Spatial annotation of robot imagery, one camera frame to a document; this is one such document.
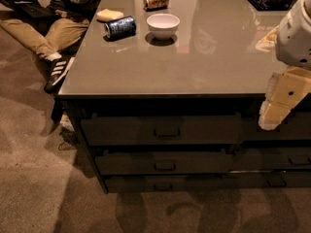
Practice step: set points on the seated person khaki pants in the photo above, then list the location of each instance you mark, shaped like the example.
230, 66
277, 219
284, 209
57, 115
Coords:
48, 39

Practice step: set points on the dark grey drawer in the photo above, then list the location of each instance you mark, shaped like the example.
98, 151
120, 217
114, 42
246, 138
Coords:
119, 184
163, 162
161, 130

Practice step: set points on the blue soda can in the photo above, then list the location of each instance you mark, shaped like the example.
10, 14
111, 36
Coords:
120, 27

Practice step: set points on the yellow sponge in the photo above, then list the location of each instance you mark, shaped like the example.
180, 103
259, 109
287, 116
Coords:
107, 15

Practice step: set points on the dark grey middle drawer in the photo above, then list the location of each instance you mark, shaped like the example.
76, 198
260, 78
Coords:
163, 162

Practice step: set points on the dark grey drawer cabinet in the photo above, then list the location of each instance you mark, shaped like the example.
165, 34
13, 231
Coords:
210, 67

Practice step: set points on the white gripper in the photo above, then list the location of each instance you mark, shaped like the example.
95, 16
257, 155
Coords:
295, 38

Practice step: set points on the white ceramic bowl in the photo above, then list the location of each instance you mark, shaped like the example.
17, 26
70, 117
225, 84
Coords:
163, 26

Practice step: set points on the tan soda can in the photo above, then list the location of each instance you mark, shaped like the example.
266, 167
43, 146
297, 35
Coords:
155, 4

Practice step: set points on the dark right bottom drawer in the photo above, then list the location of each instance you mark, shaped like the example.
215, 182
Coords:
278, 179

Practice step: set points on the dark grey bottom drawer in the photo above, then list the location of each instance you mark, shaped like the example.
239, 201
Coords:
119, 184

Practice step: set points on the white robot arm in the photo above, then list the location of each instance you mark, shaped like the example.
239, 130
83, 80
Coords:
292, 42

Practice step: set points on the black white striped sneaker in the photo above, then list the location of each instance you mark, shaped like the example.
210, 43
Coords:
59, 70

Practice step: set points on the black laptop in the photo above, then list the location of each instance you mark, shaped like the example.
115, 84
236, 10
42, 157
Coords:
29, 8

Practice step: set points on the dark grey top drawer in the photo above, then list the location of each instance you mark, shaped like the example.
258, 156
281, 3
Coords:
161, 130

